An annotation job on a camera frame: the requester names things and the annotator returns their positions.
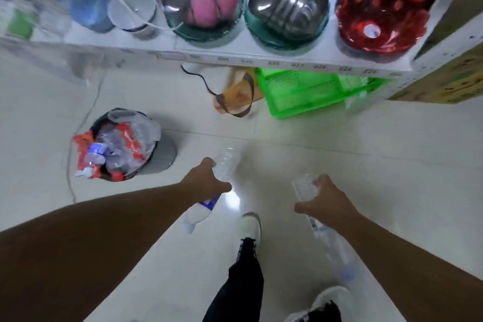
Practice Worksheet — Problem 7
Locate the thin grey floor cable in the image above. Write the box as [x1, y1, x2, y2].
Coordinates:
[65, 67, 107, 204]

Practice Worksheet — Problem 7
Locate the red flower-shaped bowl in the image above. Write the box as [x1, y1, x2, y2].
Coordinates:
[334, 0, 431, 57]

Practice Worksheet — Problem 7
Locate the clear plastic bottle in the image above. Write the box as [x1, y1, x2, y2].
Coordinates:
[291, 174, 357, 283]

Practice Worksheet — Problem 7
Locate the person's left forearm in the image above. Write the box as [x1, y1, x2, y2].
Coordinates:
[0, 181, 197, 322]

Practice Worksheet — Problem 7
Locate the person's white shoe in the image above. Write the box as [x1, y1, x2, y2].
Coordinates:
[284, 286, 354, 322]
[237, 212, 262, 260]

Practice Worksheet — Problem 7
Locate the person's right white shoe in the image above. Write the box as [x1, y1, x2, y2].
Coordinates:
[284, 286, 354, 322]

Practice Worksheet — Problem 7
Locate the brown paper bag with straps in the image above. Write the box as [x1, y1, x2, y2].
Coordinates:
[180, 64, 265, 118]

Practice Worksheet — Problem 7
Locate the blue cup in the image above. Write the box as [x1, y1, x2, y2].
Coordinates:
[69, 0, 114, 34]

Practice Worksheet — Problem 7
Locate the green glass plate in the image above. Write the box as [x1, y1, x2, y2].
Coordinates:
[172, 0, 246, 44]

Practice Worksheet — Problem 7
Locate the person's right hand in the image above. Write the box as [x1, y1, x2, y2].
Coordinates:
[294, 173, 361, 229]

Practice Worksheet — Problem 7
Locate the person's right leg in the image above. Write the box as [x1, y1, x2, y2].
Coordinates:
[306, 301, 342, 322]

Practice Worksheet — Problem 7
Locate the person's left hand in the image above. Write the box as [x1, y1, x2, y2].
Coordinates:
[180, 157, 232, 204]

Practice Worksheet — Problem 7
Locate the white shelf unit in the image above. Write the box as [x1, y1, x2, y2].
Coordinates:
[0, 0, 483, 104]

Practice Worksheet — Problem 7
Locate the green glass bowl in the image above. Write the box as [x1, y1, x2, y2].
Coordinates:
[243, 0, 331, 51]

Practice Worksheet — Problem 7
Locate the green packet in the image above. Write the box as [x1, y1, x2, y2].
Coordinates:
[5, 8, 37, 40]

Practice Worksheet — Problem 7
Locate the green plastic basket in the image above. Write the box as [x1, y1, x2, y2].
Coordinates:
[256, 67, 390, 120]

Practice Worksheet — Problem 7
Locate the black trash bin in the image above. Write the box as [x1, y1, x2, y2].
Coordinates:
[89, 108, 178, 183]

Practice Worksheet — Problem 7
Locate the white bowl with dark rim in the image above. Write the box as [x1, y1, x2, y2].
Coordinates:
[107, 0, 158, 33]

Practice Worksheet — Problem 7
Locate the person's right forearm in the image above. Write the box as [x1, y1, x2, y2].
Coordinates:
[340, 208, 483, 322]

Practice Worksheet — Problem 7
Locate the cardboard box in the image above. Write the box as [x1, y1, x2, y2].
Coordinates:
[389, 43, 483, 104]

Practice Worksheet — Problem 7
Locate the discarded bottle with blue label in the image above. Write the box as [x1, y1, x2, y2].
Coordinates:
[84, 142, 111, 166]

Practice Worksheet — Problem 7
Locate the person's left white shoe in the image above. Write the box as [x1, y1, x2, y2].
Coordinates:
[237, 212, 262, 260]

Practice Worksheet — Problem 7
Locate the clear plastic rubbish bag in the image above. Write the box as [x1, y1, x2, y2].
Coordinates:
[94, 108, 162, 177]

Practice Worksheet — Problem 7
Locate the person's left leg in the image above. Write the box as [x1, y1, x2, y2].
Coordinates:
[202, 237, 265, 322]

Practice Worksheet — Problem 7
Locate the person's leg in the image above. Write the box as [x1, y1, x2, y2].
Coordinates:
[202, 237, 265, 322]
[306, 301, 342, 322]

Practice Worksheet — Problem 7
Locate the red snack wrapper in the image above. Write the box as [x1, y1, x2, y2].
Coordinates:
[72, 124, 146, 183]

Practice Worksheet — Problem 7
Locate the stack of steel bowls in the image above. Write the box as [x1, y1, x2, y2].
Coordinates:
[247, 0, 330, 36]

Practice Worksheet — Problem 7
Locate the clear bottle with blue label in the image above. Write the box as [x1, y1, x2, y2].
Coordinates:
[184, 147, 242, 235]

